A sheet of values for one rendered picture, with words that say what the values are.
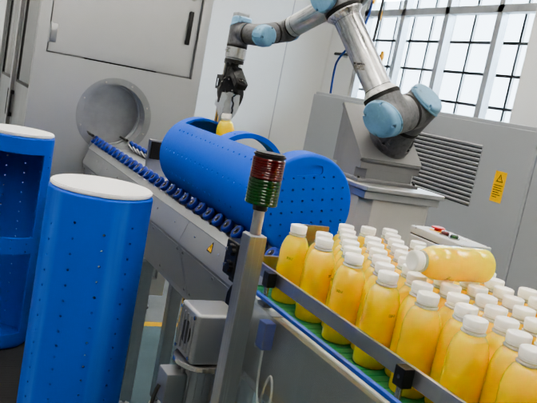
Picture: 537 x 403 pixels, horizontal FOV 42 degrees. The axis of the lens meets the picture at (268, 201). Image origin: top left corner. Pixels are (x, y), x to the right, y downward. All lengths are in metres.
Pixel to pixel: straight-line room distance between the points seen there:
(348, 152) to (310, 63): 5.27
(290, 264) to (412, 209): 0.77
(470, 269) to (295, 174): 0.64
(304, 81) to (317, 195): 5.66
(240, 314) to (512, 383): 0.54
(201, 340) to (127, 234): 0.43
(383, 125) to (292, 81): 5.38
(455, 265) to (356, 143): 1.00
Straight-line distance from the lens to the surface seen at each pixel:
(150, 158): 3.05
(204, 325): 1.60
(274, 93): 7.39
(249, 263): 1.35
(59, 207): 1.91
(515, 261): 3.41
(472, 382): 1.18
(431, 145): 3.87
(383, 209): 2.25
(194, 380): 1.67
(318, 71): 7.61
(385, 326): 1.35
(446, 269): 1.35
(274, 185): 1.32
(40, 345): 2.02
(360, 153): 2.25
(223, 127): 2.56
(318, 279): 1.53
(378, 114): 2.12
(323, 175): 1.90
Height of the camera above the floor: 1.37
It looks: 9 degrees down
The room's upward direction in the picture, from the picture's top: 11 degrees clockwise
